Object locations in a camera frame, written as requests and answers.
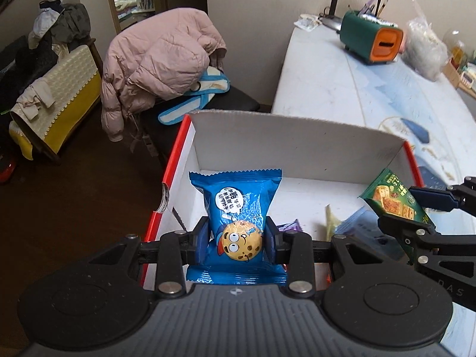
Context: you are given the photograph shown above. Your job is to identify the purple candy wrapper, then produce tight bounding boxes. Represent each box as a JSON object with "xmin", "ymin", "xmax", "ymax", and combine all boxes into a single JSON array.
[{"xmin": 278, "ymin": 219, "xmax": 303, "ymax": 232}]

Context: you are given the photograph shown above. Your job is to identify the cream yellow snack packet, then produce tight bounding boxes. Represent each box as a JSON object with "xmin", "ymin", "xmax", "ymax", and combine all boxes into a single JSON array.
[{"xmin": 325, "ymin": 205, "xmax": 341, "ymax": 242}]

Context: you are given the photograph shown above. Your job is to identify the green snack packet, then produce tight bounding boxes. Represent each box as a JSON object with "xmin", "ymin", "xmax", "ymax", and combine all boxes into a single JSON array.
[{"xmin": 358, "ymin": 167, "xmax": 437, "ymax": 264}]

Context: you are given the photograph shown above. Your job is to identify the blue cookie snack packet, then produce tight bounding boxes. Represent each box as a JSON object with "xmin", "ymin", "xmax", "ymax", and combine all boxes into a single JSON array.
[{"xmin": 186, "ymin": 168, "xmax": 286, "ymax": 285}]

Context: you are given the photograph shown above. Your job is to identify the light blue snack packet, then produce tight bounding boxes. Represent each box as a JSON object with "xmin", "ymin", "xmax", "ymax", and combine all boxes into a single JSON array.
[{"xmin": 334, "ymin": 207, "xmax": 408, "ymax": 261}]

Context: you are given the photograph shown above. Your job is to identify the red white cardboard box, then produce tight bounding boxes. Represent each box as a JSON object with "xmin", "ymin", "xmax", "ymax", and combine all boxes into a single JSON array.
[{"xmin": 140, "ymin": 109, "xmax": 426, "ymax": 292}]

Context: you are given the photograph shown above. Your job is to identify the white small clock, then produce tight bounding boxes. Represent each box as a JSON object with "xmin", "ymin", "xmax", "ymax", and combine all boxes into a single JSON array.
[{"xmin": 460, "ymin": 71, "xmax": 475, "ymax": 90}]

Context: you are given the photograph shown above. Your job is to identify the wooden side shelf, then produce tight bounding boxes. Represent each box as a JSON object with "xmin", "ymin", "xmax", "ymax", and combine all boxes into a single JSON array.
[{"xmin": 443, "ymin": 62, "xmax": 476, "ymax": 99}]

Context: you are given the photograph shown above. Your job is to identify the clear plastic bag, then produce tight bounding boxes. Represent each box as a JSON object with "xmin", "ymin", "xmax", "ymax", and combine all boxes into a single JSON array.
[{"xmin": 403, "ymin": 0, "xmax": 450, "ymax": 82}]

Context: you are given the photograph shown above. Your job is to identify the pink notebook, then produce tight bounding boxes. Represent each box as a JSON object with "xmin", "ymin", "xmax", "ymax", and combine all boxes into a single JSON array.
[{"xmin": 399, "ymin": 39, "xmax": 406, "ymax": 54}]

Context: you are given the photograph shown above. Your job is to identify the blue white bag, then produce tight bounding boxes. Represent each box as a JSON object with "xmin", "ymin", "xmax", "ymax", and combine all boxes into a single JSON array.
[{"xmin": 157, "ymin": 66, "xmax": 230, "ymax": 126}]

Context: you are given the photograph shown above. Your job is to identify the green orange desk organizer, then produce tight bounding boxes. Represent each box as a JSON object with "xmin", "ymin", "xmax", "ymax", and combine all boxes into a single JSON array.
[{"xmin": 340, "ymin": 10, "xmax": 403, "ymax": 64}]

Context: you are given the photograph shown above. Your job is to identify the cream yellow cushioned sofa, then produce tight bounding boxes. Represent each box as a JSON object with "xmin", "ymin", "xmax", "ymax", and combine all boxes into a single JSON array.
[{"xmin": 9, "ymin": 45, "xmax": 101, "ymax": 160}]

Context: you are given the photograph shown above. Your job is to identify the pink puffer jacket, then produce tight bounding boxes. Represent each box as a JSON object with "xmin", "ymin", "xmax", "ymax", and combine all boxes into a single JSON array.
[{"xmin": 101, "ymin": 7, "xmax": 227, "ymax": 142}]

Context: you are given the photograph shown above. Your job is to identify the papers on table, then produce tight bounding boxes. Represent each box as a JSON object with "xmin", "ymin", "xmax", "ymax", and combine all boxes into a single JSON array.
[{"xmin": 294, "ymin": 14, "xmax": 322, "ymax": 32}]

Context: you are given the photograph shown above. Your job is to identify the clothes pile on chair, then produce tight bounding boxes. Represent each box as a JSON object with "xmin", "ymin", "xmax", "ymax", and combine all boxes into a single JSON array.
[{"xmin": 27, "ymin": 0, "xmax": 91, "ymax": 49}]

